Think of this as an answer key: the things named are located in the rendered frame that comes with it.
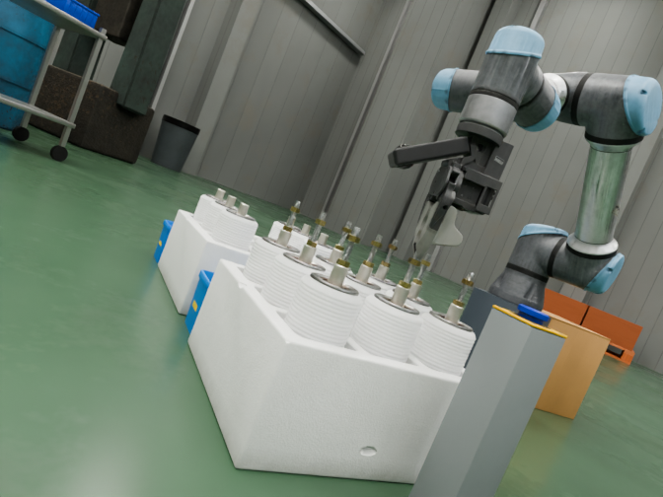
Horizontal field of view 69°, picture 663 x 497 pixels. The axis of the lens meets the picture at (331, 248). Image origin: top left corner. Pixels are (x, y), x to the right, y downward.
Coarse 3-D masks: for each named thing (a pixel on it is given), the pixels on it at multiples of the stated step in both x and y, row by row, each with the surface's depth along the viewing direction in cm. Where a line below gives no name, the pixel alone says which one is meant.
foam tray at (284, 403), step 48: (240, 288) 79; (192, 336) 92; (240, 336) 72; (288, 336) 61; (240, 384) 67; (288, 384) 61; (336, 384) 64; (384, 384) 68; (432, 384) 72; (240, 432) 63; (288, 432) 63; (336, 432) 66; (384, 432) 70; (432, 432) 74; (384, 480) 72
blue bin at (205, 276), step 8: (200, 272) 104; (208, 272) 106; (200, 280) 103; (208, 280) 98; (200, 288) 102; (200, 296) 100; (192, 304) 103; (200, 304) 98; (192, 312) 102; (192, 320) 100
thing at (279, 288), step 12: (276, 264) 77; (288, 264) 75; (300, 264) 76; (276, 276) 76; (288, 276) 75; (300, 276) 75; (264, 288) 78; (276, 288) 76; (288, 288) 75; (276, 300) 76; (288, 300) 75
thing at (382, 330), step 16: (368, 304) 73; (384, 304) 71; (368, 320) 72; (384, 320) 70; (400, 320) 70; (416, 320) 71; (352, 336) 74; (368, 336) 71; (384, 336) 70; (400, 336) 71; (416, 336) 73; (368, 352) 71; (384, 352) 71; (400, 352) 71
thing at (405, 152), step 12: (420, 144) 70; (432, 144) 70; (444, 144) 70; (456, 144) 70; (468, 144) 71; (396, 156) 70; (408, 156) 70; (420, 156) 70; (432, 156) 70; (444, 156) 70; (456, 156) 74; (408, 168) 72
